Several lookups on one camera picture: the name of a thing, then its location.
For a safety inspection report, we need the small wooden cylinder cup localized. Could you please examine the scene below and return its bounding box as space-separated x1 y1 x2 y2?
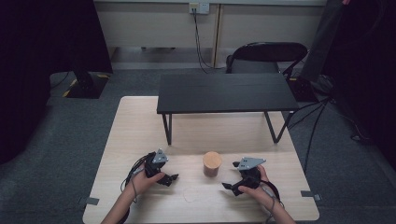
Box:
202 151 223 178

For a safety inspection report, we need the light wooden table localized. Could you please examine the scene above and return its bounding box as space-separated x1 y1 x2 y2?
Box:
81 95 320 224

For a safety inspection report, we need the black stand base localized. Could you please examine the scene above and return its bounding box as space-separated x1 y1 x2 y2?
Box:
63 70 110 100

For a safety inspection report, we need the black floor cable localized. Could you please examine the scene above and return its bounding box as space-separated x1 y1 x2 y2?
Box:
287 96 332 175

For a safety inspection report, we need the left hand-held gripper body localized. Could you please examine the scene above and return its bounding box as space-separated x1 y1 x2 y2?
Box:
144 148 170 179

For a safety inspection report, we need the hand-held gripper cable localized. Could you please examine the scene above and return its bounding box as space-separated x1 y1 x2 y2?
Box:
120 152 155 204
260 179 286 222

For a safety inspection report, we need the black wall cable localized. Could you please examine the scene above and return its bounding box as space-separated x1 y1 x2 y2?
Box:
191 8 226 75

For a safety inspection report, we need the black riser shelf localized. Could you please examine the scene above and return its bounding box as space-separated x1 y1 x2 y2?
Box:
156 72 301 147

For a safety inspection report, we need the white wall socket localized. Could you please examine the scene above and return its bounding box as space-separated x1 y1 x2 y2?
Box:
188 2 211 16

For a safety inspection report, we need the person's left hand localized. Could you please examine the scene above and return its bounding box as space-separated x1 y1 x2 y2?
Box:
128 169 166 198

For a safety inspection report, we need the black folding chair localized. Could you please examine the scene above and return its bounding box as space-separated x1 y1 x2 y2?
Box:
225 41 309 79

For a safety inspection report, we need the left hand-held gripper cable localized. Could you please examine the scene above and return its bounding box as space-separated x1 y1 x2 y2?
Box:
120 152 155 204

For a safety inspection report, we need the dark grey panel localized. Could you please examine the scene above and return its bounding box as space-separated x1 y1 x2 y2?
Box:
299 0 346 82

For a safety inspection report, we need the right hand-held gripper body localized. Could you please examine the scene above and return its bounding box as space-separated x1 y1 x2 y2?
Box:
232 156 267 190

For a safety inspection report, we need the person's right hand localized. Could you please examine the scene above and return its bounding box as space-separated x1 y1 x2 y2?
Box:
237 164 276 210

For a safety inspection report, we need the grey tape strip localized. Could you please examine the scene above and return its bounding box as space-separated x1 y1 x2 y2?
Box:
78 196 101 206
300 189 322 202

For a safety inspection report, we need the black curtain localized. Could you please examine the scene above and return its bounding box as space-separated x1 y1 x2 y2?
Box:
0 0 114 165

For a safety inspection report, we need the right hand-held gripper cable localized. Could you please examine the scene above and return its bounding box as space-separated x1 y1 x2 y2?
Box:
260 179 286 222

